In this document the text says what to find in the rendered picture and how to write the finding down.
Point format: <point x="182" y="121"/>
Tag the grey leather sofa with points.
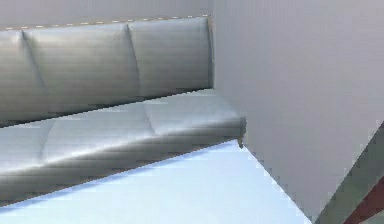
<point x="100" y="83"/>

